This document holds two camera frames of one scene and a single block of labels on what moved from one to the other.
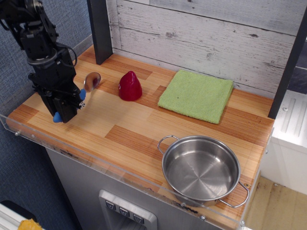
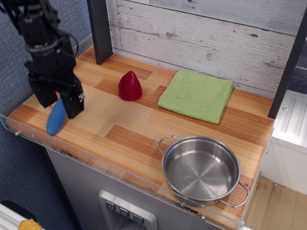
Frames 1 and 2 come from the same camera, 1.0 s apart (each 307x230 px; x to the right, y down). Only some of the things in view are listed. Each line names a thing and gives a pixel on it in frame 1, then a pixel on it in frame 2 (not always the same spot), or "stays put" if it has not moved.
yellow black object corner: [13, 217] stays put
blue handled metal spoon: [91, 80] → [56, 118]
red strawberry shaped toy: [129, 87] stays put
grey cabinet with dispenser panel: [101, 200] stays put
